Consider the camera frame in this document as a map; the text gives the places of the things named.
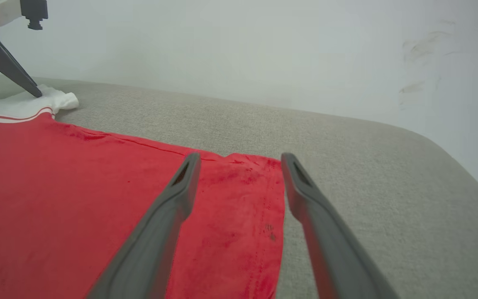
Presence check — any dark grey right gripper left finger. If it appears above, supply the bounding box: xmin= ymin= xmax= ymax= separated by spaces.
xmin=86 ymin=152 xmax=202 ymax=299

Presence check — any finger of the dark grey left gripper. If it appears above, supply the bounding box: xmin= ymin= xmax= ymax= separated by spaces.
xmin=0 ymin=41 xmax=43 ymax=98

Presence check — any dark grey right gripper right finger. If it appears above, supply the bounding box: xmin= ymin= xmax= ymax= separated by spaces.
xmin=280 ymin=152 xmax=400 ymax=299

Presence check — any red and white shirt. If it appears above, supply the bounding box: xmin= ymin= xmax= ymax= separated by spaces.
xmin=0 ymin=84 xmax=286 ymax=299

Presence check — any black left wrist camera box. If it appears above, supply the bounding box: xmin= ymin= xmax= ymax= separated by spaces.
xmin=20 ymin=0 xmax=49 ymax=31

